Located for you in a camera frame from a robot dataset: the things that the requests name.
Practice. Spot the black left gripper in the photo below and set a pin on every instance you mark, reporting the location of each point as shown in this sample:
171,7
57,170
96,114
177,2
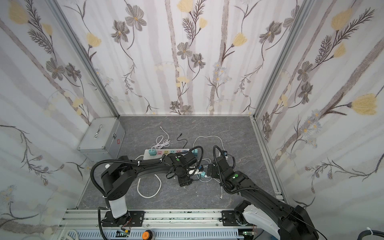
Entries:
185,173

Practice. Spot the orange emergency button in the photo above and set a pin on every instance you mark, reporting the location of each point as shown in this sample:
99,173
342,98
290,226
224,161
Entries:
148,235

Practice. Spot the teal charger with cable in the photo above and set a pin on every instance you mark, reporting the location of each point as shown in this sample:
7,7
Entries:
152,152

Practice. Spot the grey metal first-aid box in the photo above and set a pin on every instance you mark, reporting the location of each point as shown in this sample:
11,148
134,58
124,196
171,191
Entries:
102,140

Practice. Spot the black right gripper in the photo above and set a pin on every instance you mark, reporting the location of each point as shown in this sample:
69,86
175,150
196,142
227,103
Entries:
216,168

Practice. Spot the white colourful power strip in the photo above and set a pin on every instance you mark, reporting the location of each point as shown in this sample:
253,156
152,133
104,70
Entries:
161,152

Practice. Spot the white slotted cable duct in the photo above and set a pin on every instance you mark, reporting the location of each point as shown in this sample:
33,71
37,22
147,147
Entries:
178,234

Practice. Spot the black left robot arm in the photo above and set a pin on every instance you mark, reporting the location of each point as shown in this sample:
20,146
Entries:
113,178

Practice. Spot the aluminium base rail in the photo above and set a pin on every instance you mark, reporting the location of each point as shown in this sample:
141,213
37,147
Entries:
167,219

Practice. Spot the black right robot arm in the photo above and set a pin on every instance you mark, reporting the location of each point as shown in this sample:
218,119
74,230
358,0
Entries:
283,221

